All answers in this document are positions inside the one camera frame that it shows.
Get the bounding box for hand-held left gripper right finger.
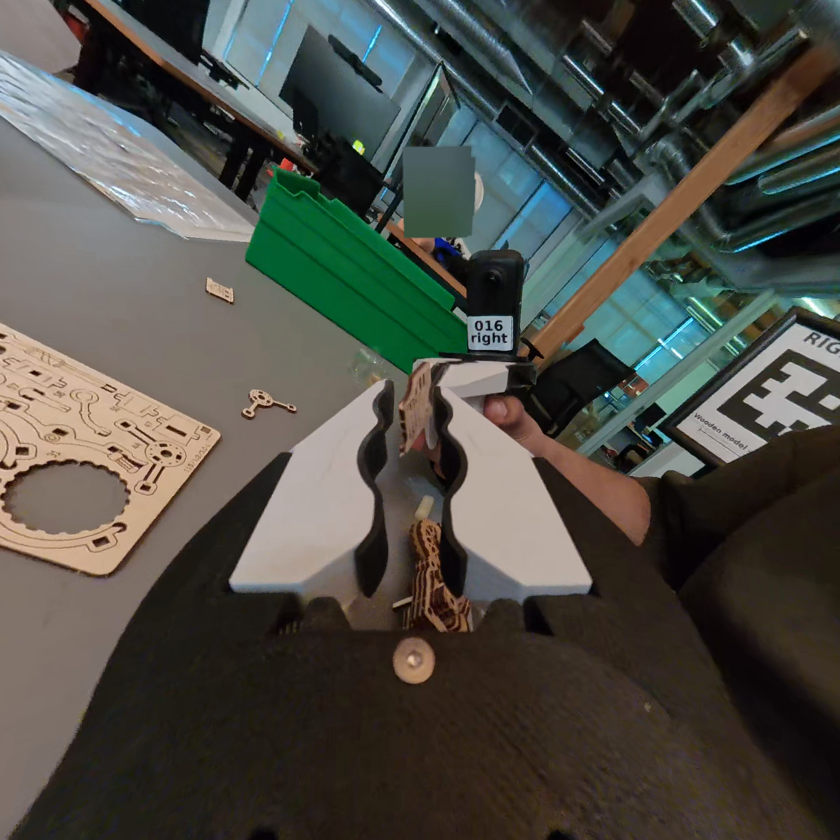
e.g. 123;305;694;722
433;386;593;611

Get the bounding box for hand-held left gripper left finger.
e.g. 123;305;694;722
228;379;396;630

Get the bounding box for wooden mechanical model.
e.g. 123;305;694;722
394;518;473;634

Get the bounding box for person's right forearm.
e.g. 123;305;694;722
532;430;840;840

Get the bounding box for grey desk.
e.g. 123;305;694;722
0;0;460;840

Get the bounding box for small clear plastic bag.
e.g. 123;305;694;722
351;348;395;388

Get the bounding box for key-shaped wooden piece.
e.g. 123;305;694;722
241;389;298;421

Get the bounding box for laser-cut plywood sheet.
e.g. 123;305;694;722
0;322;222;578

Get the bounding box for green plastic bin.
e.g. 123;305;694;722
245;167;470;375

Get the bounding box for wooden beam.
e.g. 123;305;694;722
525;39;840;358

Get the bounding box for metal ventilation ducts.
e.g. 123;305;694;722
367;0;840;290

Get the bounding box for black computer monitor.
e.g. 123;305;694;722
279;26;403;172

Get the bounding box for framed marker sign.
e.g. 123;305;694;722
656;305;840;480

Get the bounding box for wooden workbench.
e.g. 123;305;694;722
79;0;316;198

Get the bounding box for laminated instruction sheet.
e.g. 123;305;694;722
0;49;260;242

